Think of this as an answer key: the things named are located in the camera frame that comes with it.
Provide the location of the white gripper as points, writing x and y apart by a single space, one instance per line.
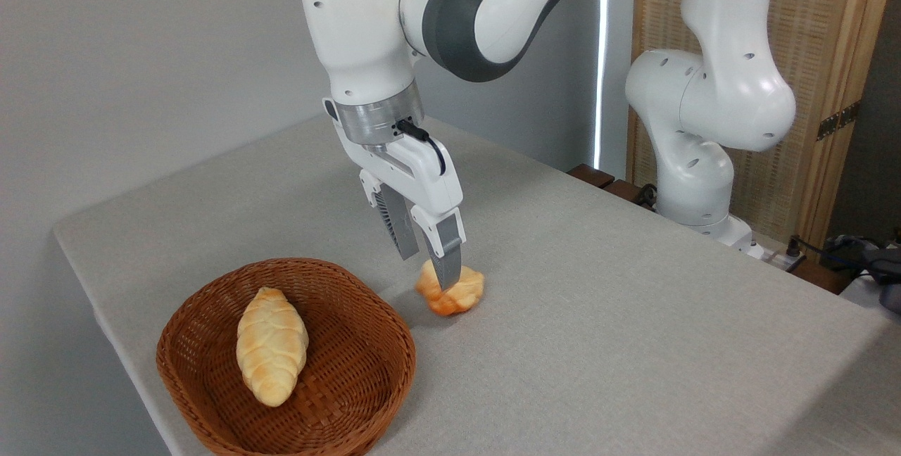
429 185

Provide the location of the round golden bread roll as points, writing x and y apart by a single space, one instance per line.
461 298

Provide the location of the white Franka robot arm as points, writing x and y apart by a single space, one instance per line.
366 34

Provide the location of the long braided bread loaf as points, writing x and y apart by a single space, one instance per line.
271 347

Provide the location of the grey tablecloth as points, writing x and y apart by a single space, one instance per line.
563 371

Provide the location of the brown wicker basket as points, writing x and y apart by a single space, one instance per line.
211 343

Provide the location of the white power strip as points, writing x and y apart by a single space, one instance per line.
781 259

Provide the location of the metal screen hinge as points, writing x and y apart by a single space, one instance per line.
838 120

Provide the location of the wooden woven folding screen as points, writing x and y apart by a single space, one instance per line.
830 34

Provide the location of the dark grey device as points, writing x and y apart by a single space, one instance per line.
888 276

